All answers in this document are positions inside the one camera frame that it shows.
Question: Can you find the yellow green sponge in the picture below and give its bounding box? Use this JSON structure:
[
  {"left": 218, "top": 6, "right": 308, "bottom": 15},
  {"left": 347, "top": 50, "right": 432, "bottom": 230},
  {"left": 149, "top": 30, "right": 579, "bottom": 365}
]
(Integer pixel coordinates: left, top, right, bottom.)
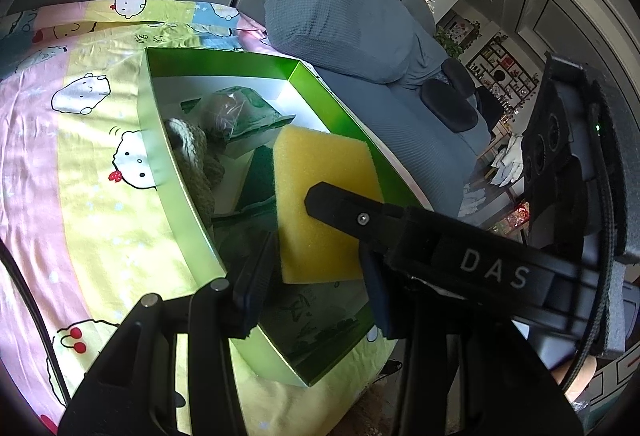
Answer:
[{"left": 234, "top": 125, "right": 386, "bottom": 284}]

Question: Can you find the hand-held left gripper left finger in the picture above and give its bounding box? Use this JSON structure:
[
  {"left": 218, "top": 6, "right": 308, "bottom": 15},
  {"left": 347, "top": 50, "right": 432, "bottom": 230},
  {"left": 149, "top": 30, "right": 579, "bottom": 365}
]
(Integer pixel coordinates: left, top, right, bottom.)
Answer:
[{"left": 57, "top": 231, "right": 278, "bottom": 436}]

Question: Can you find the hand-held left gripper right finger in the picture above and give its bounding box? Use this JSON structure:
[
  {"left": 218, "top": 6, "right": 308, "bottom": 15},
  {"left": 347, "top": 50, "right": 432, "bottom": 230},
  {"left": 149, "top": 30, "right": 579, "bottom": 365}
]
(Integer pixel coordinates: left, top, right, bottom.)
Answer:
[{"left": 357, "top": 249, "right": 583, "bottom": 436}]

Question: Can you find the grey waffle cushion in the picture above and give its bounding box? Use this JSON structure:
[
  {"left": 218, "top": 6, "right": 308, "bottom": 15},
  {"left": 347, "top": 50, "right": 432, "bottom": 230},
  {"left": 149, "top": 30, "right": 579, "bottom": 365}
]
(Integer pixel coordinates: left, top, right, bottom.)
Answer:
[{"left": 264, "top": 0, "right": 441, "bottom": 87}]

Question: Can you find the black braided cable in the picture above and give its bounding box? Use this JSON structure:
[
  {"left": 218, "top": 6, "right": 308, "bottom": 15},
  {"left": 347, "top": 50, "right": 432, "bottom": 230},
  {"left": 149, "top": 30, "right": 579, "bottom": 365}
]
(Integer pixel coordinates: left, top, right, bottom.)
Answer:
[{"left": 560, "top": 161, "right": 621, "bottom": 392}]

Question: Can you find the white crumpled cloth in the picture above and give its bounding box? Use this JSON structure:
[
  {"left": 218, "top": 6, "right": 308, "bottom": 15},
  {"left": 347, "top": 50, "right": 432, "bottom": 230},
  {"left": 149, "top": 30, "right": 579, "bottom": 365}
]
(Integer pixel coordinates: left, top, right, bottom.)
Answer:
[{"left": 490, "top": 133, "right": 526, "bottom": 189}]

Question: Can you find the black oval pad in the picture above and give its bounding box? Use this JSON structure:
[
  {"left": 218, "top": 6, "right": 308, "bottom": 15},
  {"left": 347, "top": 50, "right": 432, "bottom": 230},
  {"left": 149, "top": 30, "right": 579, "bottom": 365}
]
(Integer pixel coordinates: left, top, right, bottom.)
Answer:
[
  {"left": 442, "top": 59, "right": 476, "bottom": 97},
  {"left": 420, "top": 80, "right": 480, "bottom": 133}
]

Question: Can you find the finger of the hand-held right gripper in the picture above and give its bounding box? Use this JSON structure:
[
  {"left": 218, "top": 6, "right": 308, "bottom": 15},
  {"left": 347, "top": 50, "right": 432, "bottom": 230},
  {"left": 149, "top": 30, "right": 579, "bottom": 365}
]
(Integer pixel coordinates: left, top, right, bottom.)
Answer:
[{"left": 304, "top": 181, "right": 409, "bottom": 263}]

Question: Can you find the cartoon printed blanket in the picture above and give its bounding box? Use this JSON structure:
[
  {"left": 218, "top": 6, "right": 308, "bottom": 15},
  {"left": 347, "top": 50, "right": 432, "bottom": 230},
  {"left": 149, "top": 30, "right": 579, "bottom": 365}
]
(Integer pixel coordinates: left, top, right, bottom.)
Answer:
[{"left": 0, "top": 0, "right": 401, "bottom": 436}]

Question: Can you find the pale green cloth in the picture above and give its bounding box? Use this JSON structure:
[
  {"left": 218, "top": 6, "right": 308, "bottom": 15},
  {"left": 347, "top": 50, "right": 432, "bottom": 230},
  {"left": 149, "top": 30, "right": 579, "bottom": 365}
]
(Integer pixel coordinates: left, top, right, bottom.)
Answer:
[{"left": 162, "top": 116, "right": 226, "bottom": 227}]

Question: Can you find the dark display shelf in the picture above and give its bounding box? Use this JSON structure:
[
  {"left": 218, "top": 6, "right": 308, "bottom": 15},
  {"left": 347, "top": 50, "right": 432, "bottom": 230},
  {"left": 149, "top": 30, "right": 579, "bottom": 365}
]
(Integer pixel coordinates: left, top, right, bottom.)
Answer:
[{"left": 465, "top": 31, "right": 541, "bottom": 117}]

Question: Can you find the green cardboard box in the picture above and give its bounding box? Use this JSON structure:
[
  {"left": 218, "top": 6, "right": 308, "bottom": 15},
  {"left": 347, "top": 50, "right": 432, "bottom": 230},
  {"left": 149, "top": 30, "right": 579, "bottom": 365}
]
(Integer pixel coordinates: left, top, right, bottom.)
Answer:
[{"left": 136, "top": 47, "right": 436, "bottom": 388}]

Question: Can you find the potted green plant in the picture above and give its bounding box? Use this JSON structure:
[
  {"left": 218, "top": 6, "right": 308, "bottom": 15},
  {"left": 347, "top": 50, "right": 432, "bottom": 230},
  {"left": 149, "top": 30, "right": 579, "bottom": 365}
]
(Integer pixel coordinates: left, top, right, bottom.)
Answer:
[{"left": 434, "top": 19, "right": 481, "bottom": 60}]

